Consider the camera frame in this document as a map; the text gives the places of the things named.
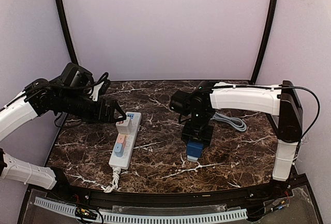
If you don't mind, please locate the left black frame post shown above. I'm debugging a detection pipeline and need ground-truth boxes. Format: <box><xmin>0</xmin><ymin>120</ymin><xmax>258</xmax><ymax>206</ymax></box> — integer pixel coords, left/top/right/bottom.
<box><xmin>51</xmin><ymin>0</ymin><xmax>78</xmax><ymax>66</ymax></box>

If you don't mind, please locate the white multicolour power strip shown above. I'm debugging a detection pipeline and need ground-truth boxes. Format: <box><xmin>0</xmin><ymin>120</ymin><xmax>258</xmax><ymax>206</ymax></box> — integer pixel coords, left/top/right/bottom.
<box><xmin>109</xmin><ymin>112</ymin><xmax>142</xmax><ymax>170</ymax></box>

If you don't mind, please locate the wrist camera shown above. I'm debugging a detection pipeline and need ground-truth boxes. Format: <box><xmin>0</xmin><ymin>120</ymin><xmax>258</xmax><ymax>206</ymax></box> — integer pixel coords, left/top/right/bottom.
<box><xmin>59</xmin><ymin>63</ymin><xmax>111</xmax><ymax>102</ymax></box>
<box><xmin>170</xmin><ymin>90</ymin><xmax>192</xmax><ymax>116</ymax></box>

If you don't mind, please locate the light blue plug adapter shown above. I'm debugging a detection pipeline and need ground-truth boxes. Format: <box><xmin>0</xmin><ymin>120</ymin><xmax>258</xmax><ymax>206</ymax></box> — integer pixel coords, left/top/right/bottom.
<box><xmin>113</xmin><ymin>143</ymin><xmax>124</xmax><ymax>157</ymax></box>

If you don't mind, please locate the dark blue cube socket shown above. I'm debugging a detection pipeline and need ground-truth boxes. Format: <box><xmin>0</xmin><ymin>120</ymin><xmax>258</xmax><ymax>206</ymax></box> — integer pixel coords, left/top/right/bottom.
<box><xmin>186</xmin><ymin>141</ymin><xmax>204</xmax><ymax>158</ymax></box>

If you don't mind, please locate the white cube socket adapter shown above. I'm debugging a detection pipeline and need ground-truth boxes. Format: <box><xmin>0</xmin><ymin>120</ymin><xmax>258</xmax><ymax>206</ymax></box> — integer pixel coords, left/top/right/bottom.
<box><xmin>116</xmin><ymin>118</ymin><xmax>132</xmax><ymax>135</ymax></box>

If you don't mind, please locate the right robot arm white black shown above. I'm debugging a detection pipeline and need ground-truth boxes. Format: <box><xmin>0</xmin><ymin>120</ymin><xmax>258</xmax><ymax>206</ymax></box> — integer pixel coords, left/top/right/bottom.
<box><xmin>183</xmin><ymin>81</ymin><xmax>319</xmax><ymax>182</ymax></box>

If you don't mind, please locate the pink plug adapter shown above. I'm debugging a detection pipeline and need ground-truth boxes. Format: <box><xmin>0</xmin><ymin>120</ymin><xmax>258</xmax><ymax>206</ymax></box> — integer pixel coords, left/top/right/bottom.
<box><xmin>116</xmin><ymin>134</ymin><xmax>126</xmax><ymax>146</ymax></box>

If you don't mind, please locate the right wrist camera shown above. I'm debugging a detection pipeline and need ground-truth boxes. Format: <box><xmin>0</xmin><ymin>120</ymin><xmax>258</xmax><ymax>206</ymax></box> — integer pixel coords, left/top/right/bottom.
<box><xmin>170</xmin><ymin>90</ymin><xmax>192</xmax><ymax>116</ymax></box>

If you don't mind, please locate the white coiled cable with plug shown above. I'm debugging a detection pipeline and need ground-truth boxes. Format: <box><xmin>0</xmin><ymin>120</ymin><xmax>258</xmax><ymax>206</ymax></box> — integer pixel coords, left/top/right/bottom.
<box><xmin>100</xmin><ymin>167</ymin><xmax>122</xmax><ymax>192</ymax></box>

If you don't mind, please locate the white slotted cable duct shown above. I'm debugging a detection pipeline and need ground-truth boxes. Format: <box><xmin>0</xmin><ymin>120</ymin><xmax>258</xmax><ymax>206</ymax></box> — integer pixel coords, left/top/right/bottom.
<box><xmin>34</xmin><ymin>197</ymin><xmax>248</xmax><ymax>224</ymax></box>

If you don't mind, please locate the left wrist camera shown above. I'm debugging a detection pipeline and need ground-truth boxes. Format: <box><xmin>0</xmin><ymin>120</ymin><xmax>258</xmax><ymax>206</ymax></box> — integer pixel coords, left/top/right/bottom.
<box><xmin>59</xmin><ymin>63</ymin><xmax>111</xmax><ymax>102</ymax></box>

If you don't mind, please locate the black front table rail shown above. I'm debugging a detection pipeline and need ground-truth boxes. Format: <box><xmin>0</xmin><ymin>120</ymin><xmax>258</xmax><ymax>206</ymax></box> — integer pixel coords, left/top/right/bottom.
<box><xmin>25</xmin><ymin>177</ymin><xmax>308</xmax><ymax>211</ymax></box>

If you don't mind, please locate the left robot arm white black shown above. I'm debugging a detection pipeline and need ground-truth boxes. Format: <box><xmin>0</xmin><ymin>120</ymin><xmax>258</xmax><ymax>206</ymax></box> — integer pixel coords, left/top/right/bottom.
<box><xmin>1</xmin><ymin>78</ymin><xmax>127</xmax><ymax>190</ymax></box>

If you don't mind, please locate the black frame post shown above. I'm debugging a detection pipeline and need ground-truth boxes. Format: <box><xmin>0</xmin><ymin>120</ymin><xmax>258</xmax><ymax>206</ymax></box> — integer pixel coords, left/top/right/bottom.
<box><xmin>249</xmin><ymin>0</ymin><xmax>277</xmax><ymax>85</ymax></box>
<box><xmin>51</xmin><ymin>0</ymin><xmax>78</xmax><ymax>66</ymax></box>

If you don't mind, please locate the right black frame post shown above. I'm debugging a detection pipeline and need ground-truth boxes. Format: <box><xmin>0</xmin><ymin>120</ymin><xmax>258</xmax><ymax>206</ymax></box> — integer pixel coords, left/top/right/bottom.
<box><xmin>249</xmin><ymin>0</ymin><xmax>277</xmax><ymax>85</ymax></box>

